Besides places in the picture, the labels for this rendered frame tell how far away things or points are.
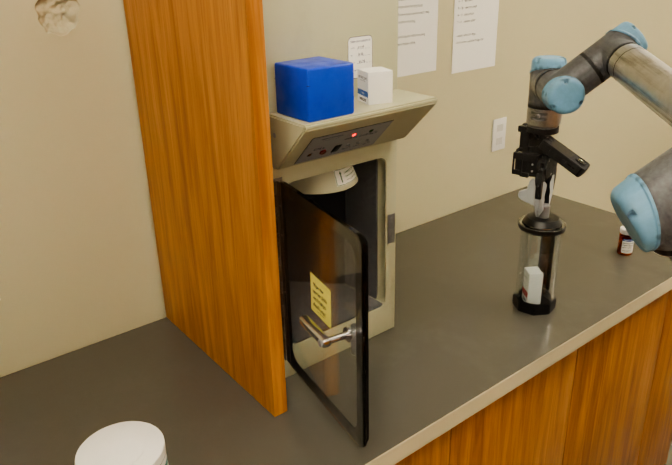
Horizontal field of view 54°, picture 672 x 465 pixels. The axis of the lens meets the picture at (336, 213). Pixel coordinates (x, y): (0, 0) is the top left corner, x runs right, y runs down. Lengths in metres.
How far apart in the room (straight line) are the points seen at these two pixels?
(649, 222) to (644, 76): 0.32
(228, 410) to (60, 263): 0.51
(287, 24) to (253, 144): 0.23
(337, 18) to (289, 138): 0.26
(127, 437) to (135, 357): 0.48
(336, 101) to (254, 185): 0.20
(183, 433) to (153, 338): 0.36
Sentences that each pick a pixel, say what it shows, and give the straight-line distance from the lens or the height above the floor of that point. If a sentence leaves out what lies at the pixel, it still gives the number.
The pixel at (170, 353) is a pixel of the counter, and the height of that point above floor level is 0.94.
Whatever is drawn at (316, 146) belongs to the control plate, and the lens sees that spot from 1.19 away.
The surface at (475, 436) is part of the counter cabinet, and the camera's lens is 1.53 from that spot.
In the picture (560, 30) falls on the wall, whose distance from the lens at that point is 2.59.
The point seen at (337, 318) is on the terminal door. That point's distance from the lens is 1.11.
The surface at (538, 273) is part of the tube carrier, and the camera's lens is 1.65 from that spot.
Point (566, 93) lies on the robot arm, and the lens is 1.41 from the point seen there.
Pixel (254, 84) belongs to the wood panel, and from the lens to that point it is 1.07.
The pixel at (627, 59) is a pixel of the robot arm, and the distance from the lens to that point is 1.38.
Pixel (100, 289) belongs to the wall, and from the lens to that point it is 1.65.
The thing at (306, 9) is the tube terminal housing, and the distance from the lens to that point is 1.23.
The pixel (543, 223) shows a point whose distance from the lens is 1.60.
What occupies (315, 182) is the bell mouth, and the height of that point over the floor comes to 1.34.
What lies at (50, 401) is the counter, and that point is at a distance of 1.51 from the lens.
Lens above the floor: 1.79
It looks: 22 degrees down
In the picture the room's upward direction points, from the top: 1 degrees counter-clockwise
